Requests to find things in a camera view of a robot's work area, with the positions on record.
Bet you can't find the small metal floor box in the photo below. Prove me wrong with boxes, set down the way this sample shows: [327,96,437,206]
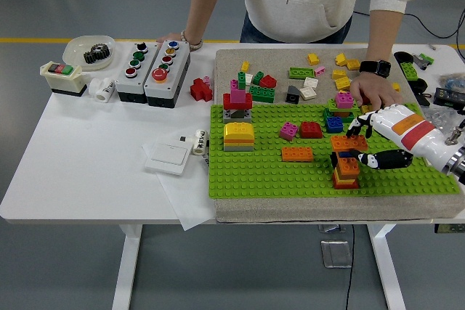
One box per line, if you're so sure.
[318,224,347,234]

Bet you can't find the tall pink brick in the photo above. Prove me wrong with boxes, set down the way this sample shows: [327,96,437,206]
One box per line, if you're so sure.
[230,78,247,105]

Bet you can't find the yellow domed brick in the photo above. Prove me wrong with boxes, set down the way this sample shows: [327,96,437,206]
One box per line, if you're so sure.
[222,121,255,139]

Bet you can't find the red cross-shaped brick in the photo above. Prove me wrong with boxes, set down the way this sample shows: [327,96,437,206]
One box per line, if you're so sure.
[190,77,214,102]

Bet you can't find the black electronic device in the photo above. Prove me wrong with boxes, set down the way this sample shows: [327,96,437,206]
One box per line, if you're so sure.
[434,87,465,110]

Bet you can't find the metal floor plate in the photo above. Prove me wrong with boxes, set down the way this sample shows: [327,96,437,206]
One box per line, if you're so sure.
[320,240,353,269]

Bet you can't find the cream red-green switch box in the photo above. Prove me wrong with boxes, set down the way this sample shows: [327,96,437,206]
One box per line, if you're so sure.
[39,61,90,97]

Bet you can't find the orange two-by-two brick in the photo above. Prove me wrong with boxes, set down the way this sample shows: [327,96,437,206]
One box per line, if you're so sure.
[335,157,362,176]

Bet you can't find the wide red brick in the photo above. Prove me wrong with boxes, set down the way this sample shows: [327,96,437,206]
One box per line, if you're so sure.
[222,91,254,110]

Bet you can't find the white printed pipe fitting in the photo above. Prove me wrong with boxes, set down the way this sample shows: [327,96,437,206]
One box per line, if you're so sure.
[191,128,211,157]

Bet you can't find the grey arch brick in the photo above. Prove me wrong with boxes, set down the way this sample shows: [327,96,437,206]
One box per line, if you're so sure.
[222,107,253,124]

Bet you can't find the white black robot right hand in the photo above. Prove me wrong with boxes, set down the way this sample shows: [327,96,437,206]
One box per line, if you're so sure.
[344,103,461,172]

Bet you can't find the green studded brick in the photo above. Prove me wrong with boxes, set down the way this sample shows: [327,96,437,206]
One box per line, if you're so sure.
[399,62,419,81]

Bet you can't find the white wall switch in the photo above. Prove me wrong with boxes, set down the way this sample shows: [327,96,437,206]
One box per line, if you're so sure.
[145,142,193,176]

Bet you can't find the red sloped brick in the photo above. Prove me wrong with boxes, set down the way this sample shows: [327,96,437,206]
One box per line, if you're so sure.
[299,121,324,139]

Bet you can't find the black floor cable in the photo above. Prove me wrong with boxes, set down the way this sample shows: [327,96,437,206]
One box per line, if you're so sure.
[352,9,465,39]

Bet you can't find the grey green clip tool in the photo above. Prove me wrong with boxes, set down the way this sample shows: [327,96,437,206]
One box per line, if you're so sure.
[412,52,436,70]

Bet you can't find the green flat plate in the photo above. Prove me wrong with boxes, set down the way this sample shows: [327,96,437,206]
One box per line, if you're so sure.
[289,66,315,79]

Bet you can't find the table control panel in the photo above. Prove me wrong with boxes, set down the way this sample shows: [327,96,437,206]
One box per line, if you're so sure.
[434,223,465,234]

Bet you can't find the white plastic dish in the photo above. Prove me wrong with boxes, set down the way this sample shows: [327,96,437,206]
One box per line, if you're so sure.
[62,34,117,71]

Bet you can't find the black strap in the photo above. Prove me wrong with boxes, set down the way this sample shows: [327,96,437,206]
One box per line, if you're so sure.
[412,78,437,107]

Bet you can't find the black wristwatch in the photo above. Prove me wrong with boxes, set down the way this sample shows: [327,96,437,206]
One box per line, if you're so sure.
[358,59,392,78]

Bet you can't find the dark green brick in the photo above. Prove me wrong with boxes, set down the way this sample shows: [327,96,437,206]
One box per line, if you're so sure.
[323,108,355,124]

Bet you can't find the green studded baseplate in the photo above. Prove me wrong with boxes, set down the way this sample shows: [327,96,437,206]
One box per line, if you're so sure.
[208,103,461,200]

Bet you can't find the white paper sheet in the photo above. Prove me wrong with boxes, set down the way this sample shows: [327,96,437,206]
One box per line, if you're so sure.
[142,130,218,232]

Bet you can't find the grey emergency-stop control box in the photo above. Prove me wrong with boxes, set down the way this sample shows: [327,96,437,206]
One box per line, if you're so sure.
[144,39,192,108]

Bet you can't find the grey base brick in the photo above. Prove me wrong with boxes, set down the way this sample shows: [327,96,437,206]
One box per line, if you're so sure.
[222,140,255,152]

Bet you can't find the lime green plate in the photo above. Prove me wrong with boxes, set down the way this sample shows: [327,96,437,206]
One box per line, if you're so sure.
[326,97,360,112]

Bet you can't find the white pipe tee fitting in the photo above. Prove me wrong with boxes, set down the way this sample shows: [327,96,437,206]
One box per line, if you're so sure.
[88,76,116,102]

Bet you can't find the grey four-button control box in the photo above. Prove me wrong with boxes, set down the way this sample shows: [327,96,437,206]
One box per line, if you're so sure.
[114,41,160,104]

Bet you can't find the pink two-by-two brick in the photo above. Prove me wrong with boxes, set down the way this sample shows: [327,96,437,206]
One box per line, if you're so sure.
[279,121,300,142]
[334,91,355,110]

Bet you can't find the person's right hand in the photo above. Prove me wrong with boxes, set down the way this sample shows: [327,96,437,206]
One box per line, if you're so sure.
[155,31,186,44]

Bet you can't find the dark metal gear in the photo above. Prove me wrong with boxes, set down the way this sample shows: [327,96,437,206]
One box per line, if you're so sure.
[83,43,112,65]

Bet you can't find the plastic bag blue contents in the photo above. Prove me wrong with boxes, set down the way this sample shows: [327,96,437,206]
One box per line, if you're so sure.
[438,73,465,94]

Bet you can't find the black slope brick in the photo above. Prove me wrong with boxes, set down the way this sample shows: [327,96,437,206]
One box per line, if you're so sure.
[285,84,302,104]

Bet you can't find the person's left hand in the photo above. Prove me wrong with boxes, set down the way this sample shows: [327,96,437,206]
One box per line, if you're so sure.
[349,73,404,110]

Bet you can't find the green two-by-four brick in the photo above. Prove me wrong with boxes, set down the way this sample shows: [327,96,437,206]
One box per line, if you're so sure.
[248,84,277,103]

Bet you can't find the bead bracelet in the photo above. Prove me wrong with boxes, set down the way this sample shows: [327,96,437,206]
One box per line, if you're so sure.
[180,29,204,50]

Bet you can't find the black hanging cable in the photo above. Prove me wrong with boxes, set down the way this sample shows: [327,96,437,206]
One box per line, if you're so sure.
[344,223,356,310]

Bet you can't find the red base brick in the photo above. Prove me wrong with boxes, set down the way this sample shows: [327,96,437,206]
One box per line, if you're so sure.
[332,174,360,189]

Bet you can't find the white table leg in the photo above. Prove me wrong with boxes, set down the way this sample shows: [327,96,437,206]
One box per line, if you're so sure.
[366,223,406,310]
[111,224,143,310]

